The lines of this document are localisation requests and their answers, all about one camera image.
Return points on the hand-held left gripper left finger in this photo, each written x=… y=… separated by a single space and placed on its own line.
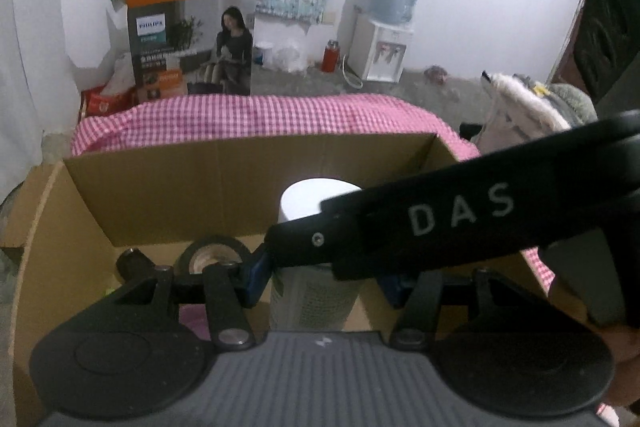
x=255 y=277

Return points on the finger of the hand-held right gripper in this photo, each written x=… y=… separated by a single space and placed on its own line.
x=310 y=239

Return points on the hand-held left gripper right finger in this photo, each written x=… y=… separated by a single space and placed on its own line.
x=395 y=292

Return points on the white plastic bottle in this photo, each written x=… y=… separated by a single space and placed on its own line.
x=310 y=202

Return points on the black tape roll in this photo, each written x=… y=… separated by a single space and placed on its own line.
x=230 y=247

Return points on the purple plastic lid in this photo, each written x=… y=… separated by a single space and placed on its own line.
x=192 y=324

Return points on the brown cardboard box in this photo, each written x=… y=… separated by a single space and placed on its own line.
x=200 y=187

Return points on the black case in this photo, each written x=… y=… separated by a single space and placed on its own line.
x=132 y=262

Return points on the person's right hand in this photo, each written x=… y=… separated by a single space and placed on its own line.
x=627 y=352

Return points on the cream fluffy blanket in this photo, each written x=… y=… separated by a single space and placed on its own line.
x=525 y=107

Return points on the grey-green cloth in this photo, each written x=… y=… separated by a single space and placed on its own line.
x=572 y=102

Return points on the brown door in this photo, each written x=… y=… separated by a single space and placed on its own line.
x=575 y=32

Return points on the red thermos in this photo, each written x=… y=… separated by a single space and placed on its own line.
x=331 y=57

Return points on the white water dispenser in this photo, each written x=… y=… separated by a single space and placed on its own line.
x=380 y=52

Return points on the red snack packet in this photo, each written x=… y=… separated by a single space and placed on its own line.
x=105 y=102

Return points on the orange printed appliance box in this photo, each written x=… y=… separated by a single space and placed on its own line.
x=190 y=32

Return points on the white curtain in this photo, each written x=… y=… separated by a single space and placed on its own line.
x=30 y=57

